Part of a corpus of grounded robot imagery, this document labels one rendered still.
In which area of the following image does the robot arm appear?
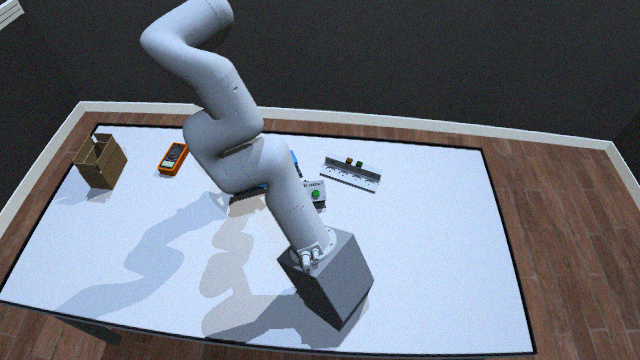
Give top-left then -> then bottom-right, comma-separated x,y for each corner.
140,0 -> 337,269

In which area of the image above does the brown cardboard box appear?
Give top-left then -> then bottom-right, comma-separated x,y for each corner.
73,133 -> 128,190

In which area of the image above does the orange digital multimeter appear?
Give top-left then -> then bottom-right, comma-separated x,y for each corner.
157,142 -> 189,176

